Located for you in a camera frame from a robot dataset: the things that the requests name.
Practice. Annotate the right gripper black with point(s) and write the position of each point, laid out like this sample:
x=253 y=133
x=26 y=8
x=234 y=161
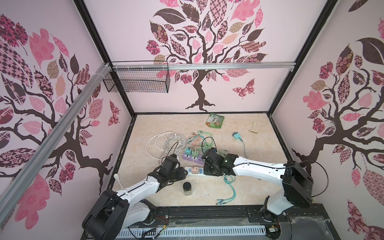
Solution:
x=206 y=171

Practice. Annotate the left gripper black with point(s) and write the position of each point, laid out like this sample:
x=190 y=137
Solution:
x=182 y=176

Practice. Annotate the pink charger plug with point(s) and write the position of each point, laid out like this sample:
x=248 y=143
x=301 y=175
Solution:
x=195 y=170

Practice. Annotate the light green charger plug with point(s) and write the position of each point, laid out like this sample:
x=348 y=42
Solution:
x=195 y=153

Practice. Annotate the teal green charger plug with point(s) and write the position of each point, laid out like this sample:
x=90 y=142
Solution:
x=237 y=136

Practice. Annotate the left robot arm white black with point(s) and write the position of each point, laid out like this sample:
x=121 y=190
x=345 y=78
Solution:
x=115 y=211

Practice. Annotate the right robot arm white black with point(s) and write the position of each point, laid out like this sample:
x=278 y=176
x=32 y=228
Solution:
x=296 y=184

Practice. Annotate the white blue power strip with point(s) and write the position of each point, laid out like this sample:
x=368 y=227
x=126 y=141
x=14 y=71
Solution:
x=201 y=173

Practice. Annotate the purple power strip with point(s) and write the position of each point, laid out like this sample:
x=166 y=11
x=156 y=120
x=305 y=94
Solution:
x=194 y=159

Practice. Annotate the green snack packet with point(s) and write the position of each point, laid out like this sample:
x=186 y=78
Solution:
x=215 y=121

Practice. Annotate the small wooden brush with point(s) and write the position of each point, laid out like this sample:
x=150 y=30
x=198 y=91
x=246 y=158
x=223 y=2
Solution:
x=254 y=128

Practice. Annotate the white slotted cable duct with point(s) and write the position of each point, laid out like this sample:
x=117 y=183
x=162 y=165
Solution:
x=190 y=232

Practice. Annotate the black wire mesh basket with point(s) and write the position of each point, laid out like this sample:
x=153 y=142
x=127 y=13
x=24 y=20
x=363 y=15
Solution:
x=138 y=77

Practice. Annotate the aluminium rail bar back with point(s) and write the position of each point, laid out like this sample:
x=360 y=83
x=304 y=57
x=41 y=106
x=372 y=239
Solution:
x=222 y=66

